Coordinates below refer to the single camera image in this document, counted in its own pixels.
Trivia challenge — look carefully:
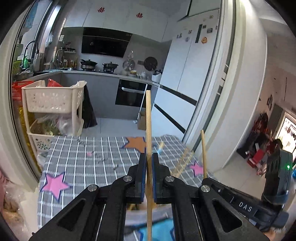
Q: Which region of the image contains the wooden chopstick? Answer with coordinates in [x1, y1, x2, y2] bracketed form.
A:
[145, 90, 153, 241]
[201, 130, 207, 179]

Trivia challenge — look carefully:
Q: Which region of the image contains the chrome kitchen faucet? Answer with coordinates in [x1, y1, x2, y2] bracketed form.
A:
[22, 40, 39, 69]

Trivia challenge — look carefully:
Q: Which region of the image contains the person's right hand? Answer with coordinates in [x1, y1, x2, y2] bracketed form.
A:
[263, 226, 287, 241]

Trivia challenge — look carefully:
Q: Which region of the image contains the pink star sticker right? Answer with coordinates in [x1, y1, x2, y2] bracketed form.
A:
[189, 161, 204, 177]

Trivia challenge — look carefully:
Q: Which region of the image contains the pink star sticker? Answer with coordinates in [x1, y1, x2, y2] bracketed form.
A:
[40, 172, 71, 202]
[189, 161, 204, 177]

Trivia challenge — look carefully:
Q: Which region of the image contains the blue star sticker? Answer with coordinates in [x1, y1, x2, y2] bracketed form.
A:
[136, 218, 175, 241]

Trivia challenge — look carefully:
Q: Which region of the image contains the pink star sticker left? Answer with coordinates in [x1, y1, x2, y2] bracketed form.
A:
[40, 172, 71, 202]

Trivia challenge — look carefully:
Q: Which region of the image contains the grey checked tablecloth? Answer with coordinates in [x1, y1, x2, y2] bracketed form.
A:
[37, 135, 203, 228]

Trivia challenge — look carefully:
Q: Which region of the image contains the orange star sticker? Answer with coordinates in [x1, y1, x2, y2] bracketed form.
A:
[122, 137, 147, 153]

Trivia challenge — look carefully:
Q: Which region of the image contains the bag of peanuts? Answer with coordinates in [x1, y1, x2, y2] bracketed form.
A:
[1, 172, 24, 225]

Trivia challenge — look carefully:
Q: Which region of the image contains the cardboard box on floor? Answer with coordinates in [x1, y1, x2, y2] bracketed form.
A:
[137, 110, 146, 131]

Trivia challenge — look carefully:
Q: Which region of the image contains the beige plastic storage trolley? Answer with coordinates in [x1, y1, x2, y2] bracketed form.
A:
[22, 80, 87, 155]

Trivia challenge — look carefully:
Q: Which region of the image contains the black built-in oven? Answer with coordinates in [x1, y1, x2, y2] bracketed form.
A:
[115, 79, 152, 108]

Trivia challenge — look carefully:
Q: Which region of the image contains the yellow oil bottle red label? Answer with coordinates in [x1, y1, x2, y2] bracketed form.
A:
[11, 80, 34, 158]

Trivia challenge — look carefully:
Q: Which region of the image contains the white rice cooker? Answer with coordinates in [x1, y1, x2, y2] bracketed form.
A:
[151, 70, 162, 83]

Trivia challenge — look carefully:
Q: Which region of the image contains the black pot on stove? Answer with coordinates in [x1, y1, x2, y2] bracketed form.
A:
[103, 62, 118, 73]

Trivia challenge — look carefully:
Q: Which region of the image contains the black wok on stove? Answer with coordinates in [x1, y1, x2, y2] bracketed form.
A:
[80, 59, 97, 71]

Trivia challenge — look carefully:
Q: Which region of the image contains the black hanging pan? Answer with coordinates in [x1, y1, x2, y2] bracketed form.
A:
[144, 56, 158, 71]

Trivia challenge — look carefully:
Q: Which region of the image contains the white refrigerator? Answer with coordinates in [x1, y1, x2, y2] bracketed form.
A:
[152, 9, 220, 140]

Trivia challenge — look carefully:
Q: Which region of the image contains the black range hood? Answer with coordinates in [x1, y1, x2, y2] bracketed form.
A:
[81, 27, 132, 58]

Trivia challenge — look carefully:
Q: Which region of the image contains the grey camera box green light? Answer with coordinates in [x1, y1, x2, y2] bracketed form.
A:
[261, 138, 293, 205]

